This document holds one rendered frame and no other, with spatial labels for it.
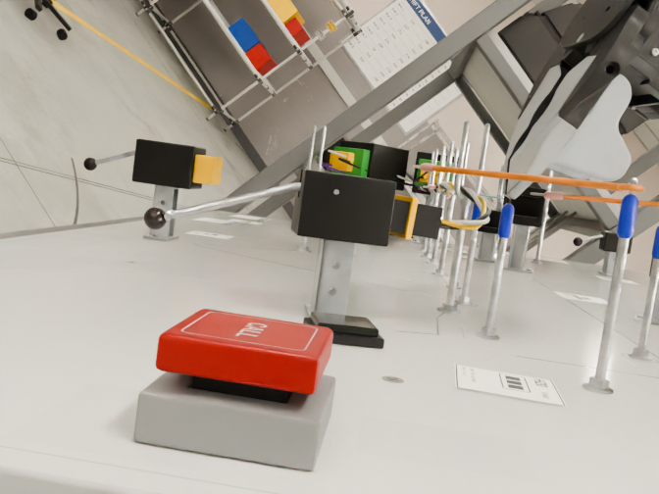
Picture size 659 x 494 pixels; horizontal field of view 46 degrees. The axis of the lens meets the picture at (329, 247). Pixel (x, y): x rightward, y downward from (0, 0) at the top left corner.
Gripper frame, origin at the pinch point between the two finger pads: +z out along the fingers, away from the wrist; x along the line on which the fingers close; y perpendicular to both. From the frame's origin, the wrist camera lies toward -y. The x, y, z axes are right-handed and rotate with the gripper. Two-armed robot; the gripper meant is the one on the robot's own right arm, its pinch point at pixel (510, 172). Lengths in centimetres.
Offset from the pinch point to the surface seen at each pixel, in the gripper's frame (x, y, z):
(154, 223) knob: 2.1, -16.2, 14.2
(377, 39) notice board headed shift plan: 772, 56, -187
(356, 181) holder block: 0.6, -7.5, 5.6
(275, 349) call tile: -22.4, -10.6, 12.9
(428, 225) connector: 1.4, -2.1, 5.4
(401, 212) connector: 1.3, -4.0, 5.6
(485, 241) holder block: 60, 23, -2
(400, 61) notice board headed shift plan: 760, 88, -180
